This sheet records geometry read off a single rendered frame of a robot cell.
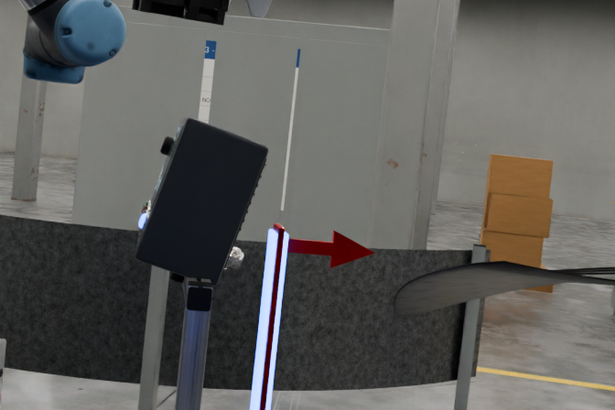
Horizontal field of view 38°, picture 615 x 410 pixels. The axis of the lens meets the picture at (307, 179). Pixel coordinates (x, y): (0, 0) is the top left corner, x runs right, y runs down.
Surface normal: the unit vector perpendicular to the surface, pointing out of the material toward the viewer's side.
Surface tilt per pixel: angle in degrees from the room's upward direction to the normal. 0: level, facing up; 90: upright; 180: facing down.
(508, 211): 90
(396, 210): 90
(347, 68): 90
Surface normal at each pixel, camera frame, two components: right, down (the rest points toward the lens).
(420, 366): 0.61, 0.11
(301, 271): 0.35, 0.09
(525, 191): -0.13, 0.04
